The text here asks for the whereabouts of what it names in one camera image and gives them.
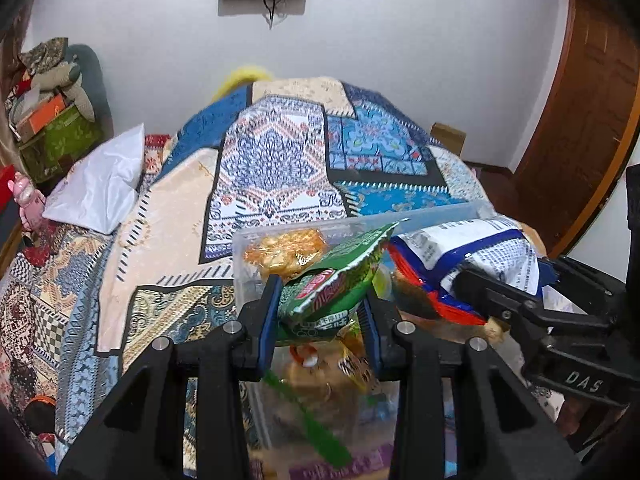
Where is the small cardboard box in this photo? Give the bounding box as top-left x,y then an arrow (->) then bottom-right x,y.
430,122 -> 467,154

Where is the white pillow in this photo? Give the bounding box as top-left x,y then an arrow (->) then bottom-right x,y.
42,123 -> 147,235

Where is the blue white snack bag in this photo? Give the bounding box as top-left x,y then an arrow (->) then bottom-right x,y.
389,215 -> 543,326

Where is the green snack packet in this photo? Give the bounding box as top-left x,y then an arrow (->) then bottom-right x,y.
275,218 -> 411,348

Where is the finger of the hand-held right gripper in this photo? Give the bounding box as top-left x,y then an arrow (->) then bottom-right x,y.
537,256 -> 617,298
451,266 -> 551,341

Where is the orange snack clear packet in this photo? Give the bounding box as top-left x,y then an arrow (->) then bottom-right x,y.
243,227 -> 329,282

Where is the pink toy rabbit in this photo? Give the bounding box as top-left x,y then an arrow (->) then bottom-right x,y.
10,171 -> 47,233

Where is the orange box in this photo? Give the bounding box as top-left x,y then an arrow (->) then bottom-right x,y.
14,93 -> 69,142

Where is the yellow fuzzy object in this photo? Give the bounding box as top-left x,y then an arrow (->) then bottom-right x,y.
210,64 -> 274,104

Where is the red box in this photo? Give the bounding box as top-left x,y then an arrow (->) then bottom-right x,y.
0,164 -> 17,211

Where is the blue grey cushion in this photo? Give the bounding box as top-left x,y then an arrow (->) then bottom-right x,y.
64,44 -> 114,133

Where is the dark patterned cloth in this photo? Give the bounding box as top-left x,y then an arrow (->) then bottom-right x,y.
19,36 -> 70,77

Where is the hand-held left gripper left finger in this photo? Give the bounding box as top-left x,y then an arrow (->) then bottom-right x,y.
57,275 -> 285,480

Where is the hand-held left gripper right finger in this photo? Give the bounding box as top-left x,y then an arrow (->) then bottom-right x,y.
361,292 -> 585,480

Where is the yellow striped snack packet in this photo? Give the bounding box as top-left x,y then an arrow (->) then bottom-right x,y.
334,330 -> 382,393

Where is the red beige patchwork bedsheet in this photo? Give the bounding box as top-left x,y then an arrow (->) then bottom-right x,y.
0,132 -> 173,461

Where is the brown wooden door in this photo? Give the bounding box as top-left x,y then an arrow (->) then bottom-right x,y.
507,0 -> 640,256

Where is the green patterned box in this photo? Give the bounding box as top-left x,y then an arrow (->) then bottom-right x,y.
19,104 -> 104,183

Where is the blue patchwork quilt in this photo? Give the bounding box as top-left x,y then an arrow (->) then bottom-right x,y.
55,76 -> 493,480

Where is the clear plastic storage container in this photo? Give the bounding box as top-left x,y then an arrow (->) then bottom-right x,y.
231,201 -> 501,466

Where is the red patterned cushion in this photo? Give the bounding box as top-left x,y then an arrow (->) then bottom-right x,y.
142,133 -> 173,173

